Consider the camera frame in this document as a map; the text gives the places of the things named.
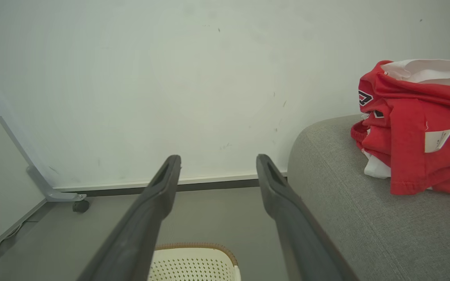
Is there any red white sports jersey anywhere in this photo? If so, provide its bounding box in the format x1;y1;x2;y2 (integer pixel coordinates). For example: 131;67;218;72
351;58;450;197

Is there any grey caster leg with wheel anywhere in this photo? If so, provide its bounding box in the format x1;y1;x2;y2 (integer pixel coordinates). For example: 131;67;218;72
0;62;88;203

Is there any grey fabric sofa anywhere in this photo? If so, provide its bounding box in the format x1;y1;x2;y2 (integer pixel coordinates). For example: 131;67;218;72
287;114;450;281

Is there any cream perforated laundry basket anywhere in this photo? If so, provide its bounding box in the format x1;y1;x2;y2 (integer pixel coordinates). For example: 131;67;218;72
148;243;242;281

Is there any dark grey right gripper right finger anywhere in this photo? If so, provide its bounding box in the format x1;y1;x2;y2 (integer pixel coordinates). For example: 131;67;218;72
256;154;360;281

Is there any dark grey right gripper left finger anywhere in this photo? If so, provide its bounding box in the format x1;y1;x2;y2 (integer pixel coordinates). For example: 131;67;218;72
77;155;182;281

